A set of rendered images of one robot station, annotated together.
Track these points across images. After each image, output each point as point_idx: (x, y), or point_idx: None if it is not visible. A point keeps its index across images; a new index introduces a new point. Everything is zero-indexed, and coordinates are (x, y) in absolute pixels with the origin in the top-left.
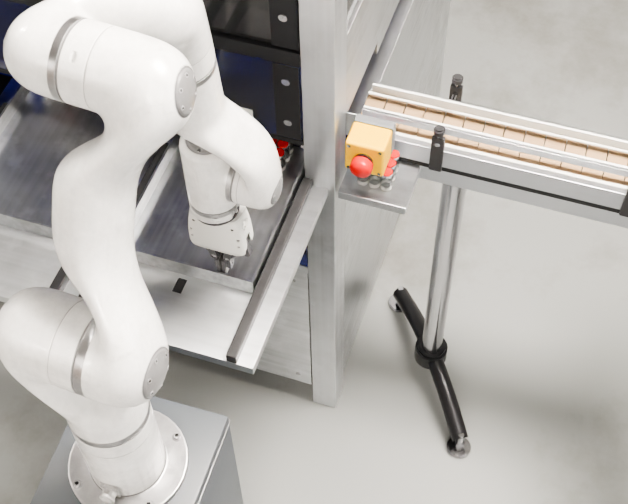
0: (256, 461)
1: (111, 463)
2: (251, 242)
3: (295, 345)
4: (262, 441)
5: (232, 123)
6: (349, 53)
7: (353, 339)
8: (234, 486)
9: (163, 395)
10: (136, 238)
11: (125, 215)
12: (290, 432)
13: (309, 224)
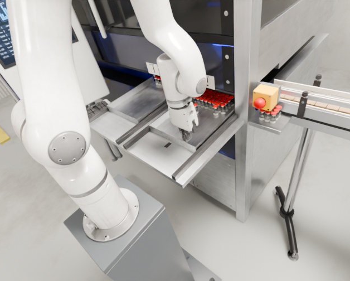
0: (209, 233)
1: (81, 207)
2: (203, 134)
3: (230, 194)
4: (213, 227)
5: (174, 32)
6: (261, 45)
7: (255, 199)
8: (172, 241)
9: (186, 201)
10: (160, 126)
11: (43, 18)
12: (224, 227)
13: (231, 131)
